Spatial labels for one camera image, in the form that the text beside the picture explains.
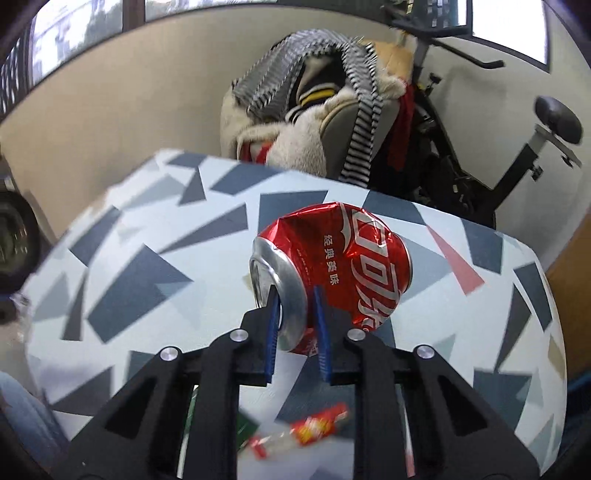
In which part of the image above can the black exercise bike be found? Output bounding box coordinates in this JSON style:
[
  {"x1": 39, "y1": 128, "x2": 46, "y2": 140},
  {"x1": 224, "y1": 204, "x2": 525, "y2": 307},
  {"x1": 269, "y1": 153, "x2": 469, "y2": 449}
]
[{"x1": 382, "y1": 0, "x2": 585, "y2": 228}]

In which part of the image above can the black lattice window screen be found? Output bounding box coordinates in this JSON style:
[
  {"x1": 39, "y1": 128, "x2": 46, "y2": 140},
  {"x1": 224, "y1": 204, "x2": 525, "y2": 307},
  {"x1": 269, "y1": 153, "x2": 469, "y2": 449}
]
[{"x1": 405, "y1": 0, "x2": 468, "y2": 29}]

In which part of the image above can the window pane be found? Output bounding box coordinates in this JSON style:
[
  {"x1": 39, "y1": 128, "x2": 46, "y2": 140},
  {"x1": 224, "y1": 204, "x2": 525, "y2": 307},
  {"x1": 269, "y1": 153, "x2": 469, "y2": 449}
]
[
  {"x1": 144, "y1": 0, "x2": 283, "y2": 16},
  {"x1": 471, "y1": 0, "x2": 551, "y2": 71},
  {"x1": 28, "y1": 0, "x2": 124, "y2": 86}
]

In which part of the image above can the black sweater with yellow stripe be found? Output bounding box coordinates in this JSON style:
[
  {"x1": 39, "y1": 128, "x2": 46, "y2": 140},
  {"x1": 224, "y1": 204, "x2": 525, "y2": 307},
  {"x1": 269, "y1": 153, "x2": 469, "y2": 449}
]
[{"x1": 285, "y1": 54, "x2": 354, "y2": 124}]

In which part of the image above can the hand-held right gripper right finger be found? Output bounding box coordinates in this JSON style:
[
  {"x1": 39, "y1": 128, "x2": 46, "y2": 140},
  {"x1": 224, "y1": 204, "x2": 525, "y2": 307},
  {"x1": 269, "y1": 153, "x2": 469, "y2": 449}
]
[{"x1": 313, "y1": 285, "x2": 540, "y2": 480}]

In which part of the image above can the crushed red soda can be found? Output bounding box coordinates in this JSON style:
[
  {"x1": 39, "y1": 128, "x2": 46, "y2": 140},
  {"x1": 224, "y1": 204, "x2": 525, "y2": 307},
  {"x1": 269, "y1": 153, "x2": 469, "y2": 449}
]
[{"x1": 249, "y1": 202, "x2": 413, "y2": 356}]

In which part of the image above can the red clear candy wrapper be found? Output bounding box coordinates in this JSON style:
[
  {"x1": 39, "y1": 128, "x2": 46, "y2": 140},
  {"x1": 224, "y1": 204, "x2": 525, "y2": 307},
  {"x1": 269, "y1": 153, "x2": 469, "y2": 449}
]
[{"x1": 248, "y1": 401, "x2": 352, "y2": 460}]

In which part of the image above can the black white striped garment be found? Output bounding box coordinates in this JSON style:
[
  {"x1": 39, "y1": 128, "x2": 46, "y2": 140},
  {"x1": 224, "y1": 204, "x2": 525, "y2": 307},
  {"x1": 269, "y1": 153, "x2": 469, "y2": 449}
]
[{"x1": 231, "y1": 28, "x2": 385, "y2": 186}]

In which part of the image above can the person's leg in jeans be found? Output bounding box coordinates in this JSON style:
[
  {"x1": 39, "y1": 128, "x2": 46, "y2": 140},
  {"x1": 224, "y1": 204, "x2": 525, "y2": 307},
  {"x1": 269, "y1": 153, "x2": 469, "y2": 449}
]
[{"x1": 0, "y1": 369, "x2": 70, "y2": 462}]

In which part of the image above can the geometric patterned table cover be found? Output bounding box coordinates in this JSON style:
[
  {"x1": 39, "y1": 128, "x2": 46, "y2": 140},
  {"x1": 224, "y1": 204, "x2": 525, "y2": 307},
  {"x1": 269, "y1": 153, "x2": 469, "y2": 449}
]
[{"x1": 21, "y1": 148, "x2": 568, "y2": 480}]

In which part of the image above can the red cloth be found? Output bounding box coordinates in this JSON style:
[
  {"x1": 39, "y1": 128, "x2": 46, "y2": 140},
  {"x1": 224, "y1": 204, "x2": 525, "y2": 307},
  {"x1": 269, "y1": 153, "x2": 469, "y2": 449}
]
[{"x1": 387, "y1": 84, "x2": 417, "y2": 172}]

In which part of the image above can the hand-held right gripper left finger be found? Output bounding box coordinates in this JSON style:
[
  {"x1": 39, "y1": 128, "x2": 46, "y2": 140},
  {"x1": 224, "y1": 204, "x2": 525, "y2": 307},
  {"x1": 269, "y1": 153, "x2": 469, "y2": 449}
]
[{"x1": 68, "y1": 288, "x2": 283, "y2": 480}]

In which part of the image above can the green wrapper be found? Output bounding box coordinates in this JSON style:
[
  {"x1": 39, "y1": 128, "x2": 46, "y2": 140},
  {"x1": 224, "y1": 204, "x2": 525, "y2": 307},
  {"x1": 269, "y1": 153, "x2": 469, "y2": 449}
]
[{"x1": 185, "y1": 387, "x2": 260, "y2": 450}]

